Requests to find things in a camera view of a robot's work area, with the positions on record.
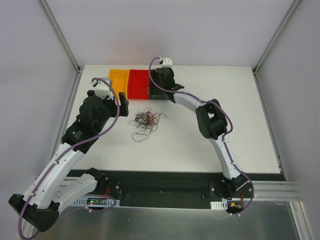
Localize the cable bundle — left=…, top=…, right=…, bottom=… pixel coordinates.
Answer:
left=127, top=106, right=170, bottom=143

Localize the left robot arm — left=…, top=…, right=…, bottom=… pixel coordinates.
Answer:
left=8, top=90, right=129, bottom=233

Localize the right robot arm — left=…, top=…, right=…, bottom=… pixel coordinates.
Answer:
left=148, top=67, right=250, bottom=200

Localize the black plastic bin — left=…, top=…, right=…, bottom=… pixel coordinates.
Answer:
left=149, top=70, right=167, bottom=101

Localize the red plastic bin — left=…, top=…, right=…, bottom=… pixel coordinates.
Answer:
left=127, top=69, right=150, bottom=100

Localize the yellow plastic bin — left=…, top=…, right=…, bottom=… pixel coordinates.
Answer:
left=108, top=69, right=130, bottom=98

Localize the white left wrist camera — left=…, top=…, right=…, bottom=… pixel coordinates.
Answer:
left=90, top=80, right=114, bottom=100

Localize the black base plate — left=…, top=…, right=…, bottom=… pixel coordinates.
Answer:
left=72, top=169, right=286, bottom=210

